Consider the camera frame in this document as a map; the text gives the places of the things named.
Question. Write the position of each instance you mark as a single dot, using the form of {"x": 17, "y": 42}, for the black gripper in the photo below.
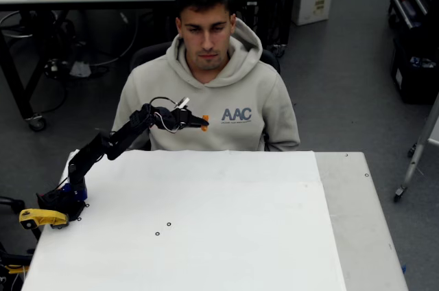
{"x": 188, "y": 119}

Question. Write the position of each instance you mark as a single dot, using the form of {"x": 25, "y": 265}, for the small orange object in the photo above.
{"x": 205, "y": 129}

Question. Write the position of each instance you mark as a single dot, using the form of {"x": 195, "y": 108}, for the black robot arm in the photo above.
{"x": 116, "y": 138}

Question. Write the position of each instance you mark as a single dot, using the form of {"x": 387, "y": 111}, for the man in beige hoodie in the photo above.
{"x": 212, "y": 75}

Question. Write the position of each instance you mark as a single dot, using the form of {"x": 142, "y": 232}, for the white sheet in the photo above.
{"x": 205, "y": 201}

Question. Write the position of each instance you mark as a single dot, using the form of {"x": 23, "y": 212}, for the black office chair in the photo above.
{"x": 147, "y": 54}

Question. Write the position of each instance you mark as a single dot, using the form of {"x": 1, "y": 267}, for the white object on floor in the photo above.
{"x": 80, "y": 69}

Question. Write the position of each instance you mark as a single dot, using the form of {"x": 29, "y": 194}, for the black bin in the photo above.
{"x": 413, "y": 81}

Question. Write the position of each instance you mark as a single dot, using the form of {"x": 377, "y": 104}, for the grey metal stand with caster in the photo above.
{"x": 416, "y": 157}

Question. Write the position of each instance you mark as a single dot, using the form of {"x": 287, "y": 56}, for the black and yellow clamp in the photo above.
{"x": 13, "y": 263}

